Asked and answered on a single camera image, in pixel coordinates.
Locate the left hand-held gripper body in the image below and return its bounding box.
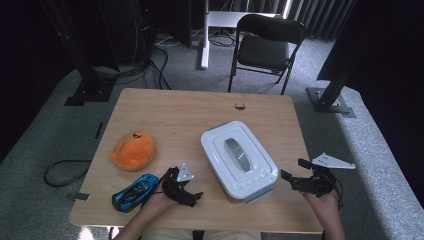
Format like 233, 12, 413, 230
161, 163, 198, 208

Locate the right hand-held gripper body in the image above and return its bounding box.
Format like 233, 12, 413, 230
293, 152, 356, 198

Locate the grey translucent storage box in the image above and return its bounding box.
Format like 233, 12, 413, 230
200, 120, 279, 204

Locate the blue toy car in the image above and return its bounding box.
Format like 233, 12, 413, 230
111, 173, 161, 214

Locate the person's right hand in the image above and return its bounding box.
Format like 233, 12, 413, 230
301, 190, 340, 219

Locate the person's left hand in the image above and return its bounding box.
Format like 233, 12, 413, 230
141, 190, 178, 218

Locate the orange plush toy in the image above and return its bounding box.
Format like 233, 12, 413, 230
109, 130, 157, 173

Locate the black metal stand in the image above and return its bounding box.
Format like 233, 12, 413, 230
39, 0, 116, 107
306, 71, 357, 118

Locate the grey tape strip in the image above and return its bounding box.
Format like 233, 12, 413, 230
66, 192, 90, 202

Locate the black folding chair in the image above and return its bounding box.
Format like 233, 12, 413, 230
227, 13, 307, 96

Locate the grey curtain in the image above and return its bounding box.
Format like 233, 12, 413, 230
283, 0, 358, 42

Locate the black equipment case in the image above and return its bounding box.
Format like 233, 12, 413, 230
138, 0, 193, 49

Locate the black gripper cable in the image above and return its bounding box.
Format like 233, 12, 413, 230
333, 178, 344, 211

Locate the black looped floor cable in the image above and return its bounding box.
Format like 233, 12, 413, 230
43, 159, 93, 188

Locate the bundle of dark cables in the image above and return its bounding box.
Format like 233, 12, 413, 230
93, 62, 148, 85

